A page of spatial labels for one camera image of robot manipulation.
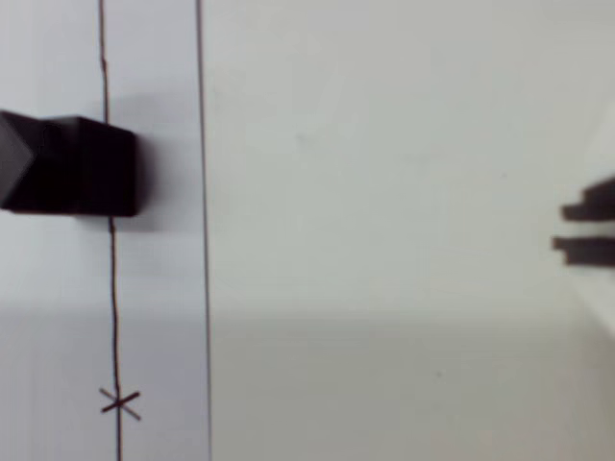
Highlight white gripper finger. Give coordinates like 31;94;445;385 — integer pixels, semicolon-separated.
559;98;615;223
551;235;615;338

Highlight black cube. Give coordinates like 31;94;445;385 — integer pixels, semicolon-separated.
0;110;139;218

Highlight white paper sheet with drawn boxes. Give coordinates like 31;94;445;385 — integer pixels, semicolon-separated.
0;0;212;461

